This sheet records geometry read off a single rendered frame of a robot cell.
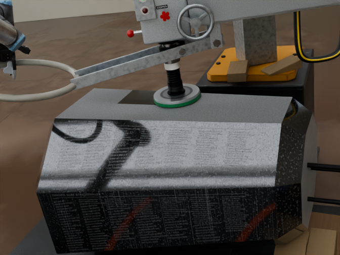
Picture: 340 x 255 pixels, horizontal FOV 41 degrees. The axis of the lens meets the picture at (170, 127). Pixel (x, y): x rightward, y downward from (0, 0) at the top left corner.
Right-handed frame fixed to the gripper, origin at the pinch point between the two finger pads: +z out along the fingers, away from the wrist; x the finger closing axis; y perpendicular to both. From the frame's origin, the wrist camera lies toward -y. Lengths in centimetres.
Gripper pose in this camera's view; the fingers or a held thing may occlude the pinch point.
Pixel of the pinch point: (13, 74)
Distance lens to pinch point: 240.7
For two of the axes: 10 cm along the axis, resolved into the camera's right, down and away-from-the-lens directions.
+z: -0.6, 8.9, 4.4
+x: 5.2, 4.1, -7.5
